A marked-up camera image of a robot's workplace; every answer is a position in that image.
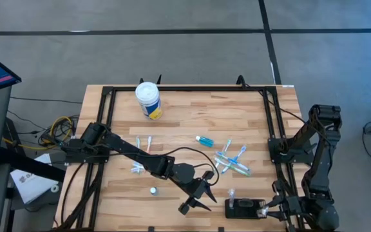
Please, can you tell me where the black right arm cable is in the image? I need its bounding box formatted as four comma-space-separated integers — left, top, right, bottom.
243, 82, 309, 125

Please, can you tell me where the white paper booklet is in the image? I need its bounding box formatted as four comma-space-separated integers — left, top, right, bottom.
10, 153, 61, 206

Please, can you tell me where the disinfecting wipes canister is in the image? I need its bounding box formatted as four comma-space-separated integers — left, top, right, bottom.
135, 81, 164, 121

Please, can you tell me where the lilac wrapped toothbrush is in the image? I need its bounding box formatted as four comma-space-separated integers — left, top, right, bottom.
227, 188, 236, 209

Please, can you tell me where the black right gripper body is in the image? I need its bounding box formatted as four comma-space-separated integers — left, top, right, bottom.
280, 194, 303, 224

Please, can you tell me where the yellow floor cable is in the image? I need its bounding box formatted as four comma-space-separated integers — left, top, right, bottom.
1, 115, 73, 151

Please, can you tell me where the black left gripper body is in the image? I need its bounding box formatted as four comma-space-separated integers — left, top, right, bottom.
184, 175, 208, 201

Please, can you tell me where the black wire caddy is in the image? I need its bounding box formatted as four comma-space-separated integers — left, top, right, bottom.
224, 198, 267, 220

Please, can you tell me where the small teal mouthwash bottle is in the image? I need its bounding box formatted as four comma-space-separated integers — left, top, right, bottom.
195, 135, 214, 148

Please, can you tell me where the black aluminium table frame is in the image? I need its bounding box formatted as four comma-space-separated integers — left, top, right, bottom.
55, 84, 305, 232

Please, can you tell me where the black cable bundle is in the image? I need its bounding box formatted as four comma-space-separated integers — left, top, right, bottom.
37, 114, 80, 149

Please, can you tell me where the black stand base bar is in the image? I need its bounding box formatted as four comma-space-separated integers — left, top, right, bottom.
0, 146, 67, 183

